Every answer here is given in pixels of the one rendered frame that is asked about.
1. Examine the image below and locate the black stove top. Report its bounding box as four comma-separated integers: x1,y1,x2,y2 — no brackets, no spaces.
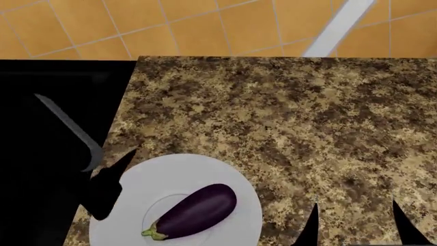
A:
0,59,138,246

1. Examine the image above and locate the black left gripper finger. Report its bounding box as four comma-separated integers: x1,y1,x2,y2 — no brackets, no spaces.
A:
108,148,138,173

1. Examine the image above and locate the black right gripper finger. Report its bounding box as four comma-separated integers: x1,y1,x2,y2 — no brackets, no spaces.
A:
292,201,320,246
391,199,434,246

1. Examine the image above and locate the white round plate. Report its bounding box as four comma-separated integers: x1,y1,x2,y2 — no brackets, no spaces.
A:
87,152,263,246

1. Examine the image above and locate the purple eggplant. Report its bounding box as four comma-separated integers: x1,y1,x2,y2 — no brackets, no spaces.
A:
141,182,238,241

